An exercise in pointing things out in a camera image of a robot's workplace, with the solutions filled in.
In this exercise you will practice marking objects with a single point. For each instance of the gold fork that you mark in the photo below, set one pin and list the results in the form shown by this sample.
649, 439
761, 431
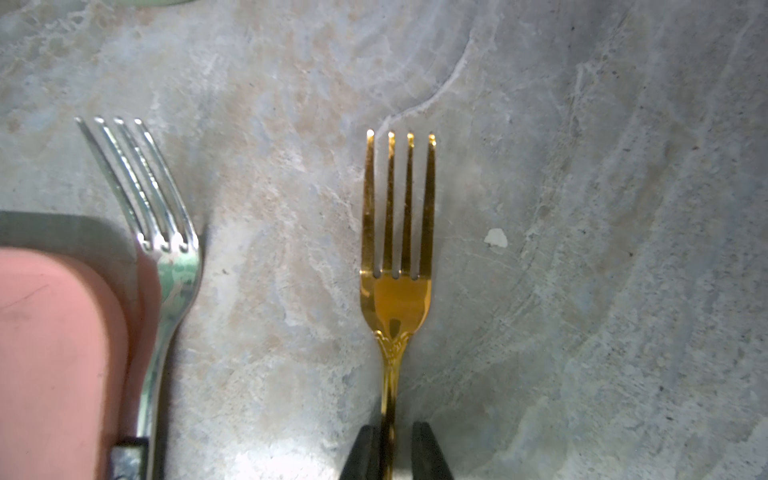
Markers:
395, 303

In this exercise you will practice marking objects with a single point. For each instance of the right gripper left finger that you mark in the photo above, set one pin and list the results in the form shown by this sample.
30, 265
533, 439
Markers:
362, 462

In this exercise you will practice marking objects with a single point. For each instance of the pink plastic tray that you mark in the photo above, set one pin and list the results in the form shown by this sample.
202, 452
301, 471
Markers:
71, 370

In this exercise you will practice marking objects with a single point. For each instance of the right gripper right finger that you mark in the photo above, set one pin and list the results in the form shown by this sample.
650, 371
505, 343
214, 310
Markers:
427, 459

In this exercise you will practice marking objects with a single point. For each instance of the silver fork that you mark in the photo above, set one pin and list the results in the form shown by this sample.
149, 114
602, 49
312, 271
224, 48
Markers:
169, 272

